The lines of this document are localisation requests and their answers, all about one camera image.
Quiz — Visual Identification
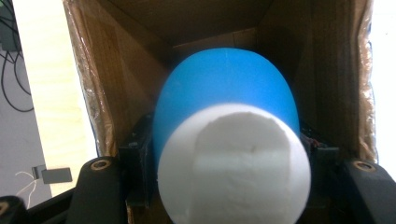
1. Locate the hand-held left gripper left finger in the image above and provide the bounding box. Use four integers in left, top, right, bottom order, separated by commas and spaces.
118, 113, 157, 208

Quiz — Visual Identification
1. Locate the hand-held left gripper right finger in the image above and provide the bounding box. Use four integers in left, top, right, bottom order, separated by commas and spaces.
298, 123, 341, 216

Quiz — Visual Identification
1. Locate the blue bottle with white cap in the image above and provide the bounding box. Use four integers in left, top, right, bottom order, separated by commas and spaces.
152, 47, 312, 224

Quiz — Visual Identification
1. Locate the grey tape piece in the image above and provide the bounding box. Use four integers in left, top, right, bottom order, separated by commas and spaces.
41, 167, 73, 185

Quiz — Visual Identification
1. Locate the dark floor plate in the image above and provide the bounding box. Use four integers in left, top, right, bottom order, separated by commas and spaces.
0, 0, 21, 52

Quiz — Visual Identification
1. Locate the blue cardboard box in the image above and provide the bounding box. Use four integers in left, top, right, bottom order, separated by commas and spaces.
62, 0, 379, 224

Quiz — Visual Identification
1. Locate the bundle of black floor cables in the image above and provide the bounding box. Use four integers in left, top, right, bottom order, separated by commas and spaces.
0, 0, 35, 114

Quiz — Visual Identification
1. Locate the thin white wire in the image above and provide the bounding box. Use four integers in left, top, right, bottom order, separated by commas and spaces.
14, 170, 39, 210

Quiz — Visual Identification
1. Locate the white board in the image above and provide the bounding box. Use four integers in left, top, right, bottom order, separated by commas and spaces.
369, 0, 396, 166

